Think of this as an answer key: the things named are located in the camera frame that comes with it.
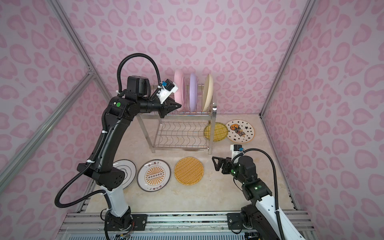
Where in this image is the orange woven pattern plate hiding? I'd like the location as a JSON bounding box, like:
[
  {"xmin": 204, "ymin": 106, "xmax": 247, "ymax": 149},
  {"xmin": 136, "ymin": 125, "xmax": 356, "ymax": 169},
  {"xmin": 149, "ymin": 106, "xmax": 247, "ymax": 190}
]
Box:
[{"xmin": 174, "ymin": 157, "xmax": 204, "ymax": 186}]

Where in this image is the white plate orange sunburst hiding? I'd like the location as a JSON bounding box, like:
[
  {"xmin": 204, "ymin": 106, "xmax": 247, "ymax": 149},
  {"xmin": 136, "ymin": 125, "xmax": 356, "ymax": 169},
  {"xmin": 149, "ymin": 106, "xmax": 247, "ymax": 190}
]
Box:
[{"xmin": 137, "ymin": 159, "xmax": 171, "ymax": 192}]

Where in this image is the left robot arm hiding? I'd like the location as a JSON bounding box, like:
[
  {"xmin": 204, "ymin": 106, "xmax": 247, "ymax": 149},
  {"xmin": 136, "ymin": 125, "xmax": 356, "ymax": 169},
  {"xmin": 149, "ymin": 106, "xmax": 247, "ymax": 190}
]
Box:
[{"xmin": 77, "ymin": 76, "xmax": 181, "ymax": 232}]

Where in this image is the white plate black rim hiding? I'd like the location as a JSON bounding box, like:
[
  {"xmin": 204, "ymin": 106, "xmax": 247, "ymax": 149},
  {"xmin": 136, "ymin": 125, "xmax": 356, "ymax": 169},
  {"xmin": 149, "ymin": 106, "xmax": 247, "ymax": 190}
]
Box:
[{"xmin": 113, "ymin": 160, "xmax": 137, "ymax": 189}]

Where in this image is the aluminium frame profile left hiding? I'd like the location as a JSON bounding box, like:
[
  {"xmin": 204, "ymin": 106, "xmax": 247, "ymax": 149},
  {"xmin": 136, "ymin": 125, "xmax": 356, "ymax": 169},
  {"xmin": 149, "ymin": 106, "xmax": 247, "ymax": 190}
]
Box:
[{"xmin": 1, "ymin": 1, "xmax": 112, "ymax": 193}]

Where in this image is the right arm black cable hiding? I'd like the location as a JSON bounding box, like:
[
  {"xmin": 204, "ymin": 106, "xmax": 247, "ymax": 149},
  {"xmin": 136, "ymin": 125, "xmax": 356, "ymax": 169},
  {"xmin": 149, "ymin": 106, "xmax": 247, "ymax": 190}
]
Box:
[{"xmin": 232, "ymin": 148, "xmax": 286, "ymax": 240}]

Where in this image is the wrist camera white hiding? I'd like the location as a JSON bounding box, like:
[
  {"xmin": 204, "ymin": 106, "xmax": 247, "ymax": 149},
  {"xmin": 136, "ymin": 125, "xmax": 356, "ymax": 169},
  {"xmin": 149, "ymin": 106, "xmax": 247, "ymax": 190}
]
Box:
[
  {"xmin": 230, "ymin": 145, "xmax": 243, "ymax": 160},
  {"xmin": 156, "ymin": 79, "xmax": 179, "ymax": 104}
]

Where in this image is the white star cartoon plate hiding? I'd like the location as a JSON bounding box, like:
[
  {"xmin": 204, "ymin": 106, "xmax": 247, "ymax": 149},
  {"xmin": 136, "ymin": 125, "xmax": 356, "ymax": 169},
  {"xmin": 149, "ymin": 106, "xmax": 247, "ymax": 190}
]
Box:
[{"xmin": 225, "ymin": 120, "xmax": 256, "ymax": 144}]

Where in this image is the purple plate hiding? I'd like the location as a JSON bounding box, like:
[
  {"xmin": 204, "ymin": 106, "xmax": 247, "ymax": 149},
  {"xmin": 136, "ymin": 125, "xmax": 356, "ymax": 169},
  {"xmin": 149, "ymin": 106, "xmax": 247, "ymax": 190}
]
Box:
[{"xmin": 190, "ymin": 73, "xmax": 198, "ymax": 112}]

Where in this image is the cream beige plate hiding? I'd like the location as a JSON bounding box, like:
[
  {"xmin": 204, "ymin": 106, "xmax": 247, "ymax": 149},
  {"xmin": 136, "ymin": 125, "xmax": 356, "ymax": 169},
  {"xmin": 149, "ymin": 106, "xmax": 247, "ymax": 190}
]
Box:
[{"xmin": 202, "ymin": 74, "xmax": 214, "ymax": 112}]

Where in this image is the pink plate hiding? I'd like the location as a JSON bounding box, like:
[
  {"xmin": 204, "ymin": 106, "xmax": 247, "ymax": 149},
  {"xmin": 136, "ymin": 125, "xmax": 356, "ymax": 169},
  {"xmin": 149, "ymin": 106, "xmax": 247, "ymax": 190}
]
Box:
[{"xmin": 174, "ymin": 69, "xmax": 186, "ymax": 108}]

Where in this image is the aluminium frame profile right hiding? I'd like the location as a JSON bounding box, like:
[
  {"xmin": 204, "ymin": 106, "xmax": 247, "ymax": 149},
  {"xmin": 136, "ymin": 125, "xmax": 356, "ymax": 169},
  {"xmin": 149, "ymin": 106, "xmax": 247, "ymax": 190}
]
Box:
[{"xmin": 259, "ymin": 0, "xmax": 317, "ymax": 119}]

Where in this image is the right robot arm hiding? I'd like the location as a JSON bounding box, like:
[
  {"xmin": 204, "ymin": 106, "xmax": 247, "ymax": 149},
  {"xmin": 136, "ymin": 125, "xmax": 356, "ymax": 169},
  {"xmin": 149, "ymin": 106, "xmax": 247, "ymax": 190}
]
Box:
[{"xmin": 212, "ymin": 156, "xmax": 304, "ymax": 240}]

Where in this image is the green yellow woven plate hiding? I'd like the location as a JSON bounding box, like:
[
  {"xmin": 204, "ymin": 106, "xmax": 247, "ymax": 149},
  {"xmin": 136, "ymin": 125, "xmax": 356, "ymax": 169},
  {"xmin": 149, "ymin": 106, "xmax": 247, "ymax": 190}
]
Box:
[{"xmin": 203, "ymin": 122, "xmax": 229, "ymax": 142}]

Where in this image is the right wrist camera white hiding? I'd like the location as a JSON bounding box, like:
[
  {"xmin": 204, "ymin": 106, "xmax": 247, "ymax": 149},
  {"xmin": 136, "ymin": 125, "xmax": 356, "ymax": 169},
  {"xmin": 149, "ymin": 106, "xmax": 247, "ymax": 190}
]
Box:
[{"xmin": 230, "ymin": 145, "xmax": 243, "ymax": 160}]

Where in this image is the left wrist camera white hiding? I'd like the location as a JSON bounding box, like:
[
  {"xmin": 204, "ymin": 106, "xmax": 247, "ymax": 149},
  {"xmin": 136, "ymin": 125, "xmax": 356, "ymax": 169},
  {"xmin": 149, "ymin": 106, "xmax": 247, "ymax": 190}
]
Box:
[{"xmin": 156, "ymin": 79, "xmax": 179, "ymax": 104}]

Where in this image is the stainless steel dish rack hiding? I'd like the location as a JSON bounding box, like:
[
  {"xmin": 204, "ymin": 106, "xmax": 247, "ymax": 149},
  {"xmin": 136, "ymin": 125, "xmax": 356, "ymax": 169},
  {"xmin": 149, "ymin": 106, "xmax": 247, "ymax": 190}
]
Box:
[{"xmin": 137, "ymin": 97, "xmax": 218, "ymax": 155}]

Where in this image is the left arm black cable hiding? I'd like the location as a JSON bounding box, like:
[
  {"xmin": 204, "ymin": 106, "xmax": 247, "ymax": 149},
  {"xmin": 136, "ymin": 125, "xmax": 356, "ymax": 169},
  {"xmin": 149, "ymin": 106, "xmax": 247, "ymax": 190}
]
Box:
[{"xmin": 54, "ymin": 53, "xmax": 162, "ymax": 240}]

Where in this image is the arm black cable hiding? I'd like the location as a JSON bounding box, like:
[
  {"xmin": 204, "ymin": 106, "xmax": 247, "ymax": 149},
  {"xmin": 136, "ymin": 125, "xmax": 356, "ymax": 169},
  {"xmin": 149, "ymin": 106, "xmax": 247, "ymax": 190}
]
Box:
[
  {"xmin": 232, "ymin": 148, "xmax": 286, "ymax": 240},
  {"xmin": 54, "ymin": 53, "xmax": 162, "ymax": 240}
]

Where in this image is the aluminium frame profile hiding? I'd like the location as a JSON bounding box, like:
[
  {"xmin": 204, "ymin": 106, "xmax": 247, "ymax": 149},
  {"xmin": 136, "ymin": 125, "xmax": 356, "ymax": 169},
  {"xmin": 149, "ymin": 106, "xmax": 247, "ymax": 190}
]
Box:
[
  {"xmin": 259, "ymin": 0, "xmax": 317, "ymax": 119},
  {"xmin": 1, "ymin": 1, "xmax": 112, "ymax": 193}
]

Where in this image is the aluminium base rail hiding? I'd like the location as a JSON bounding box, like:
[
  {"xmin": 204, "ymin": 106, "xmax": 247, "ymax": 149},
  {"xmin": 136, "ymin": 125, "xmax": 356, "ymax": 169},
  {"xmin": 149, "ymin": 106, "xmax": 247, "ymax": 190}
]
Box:
[{"xmin": 57, "ymin": 196, "xmax": 318, "ymax": 240}]

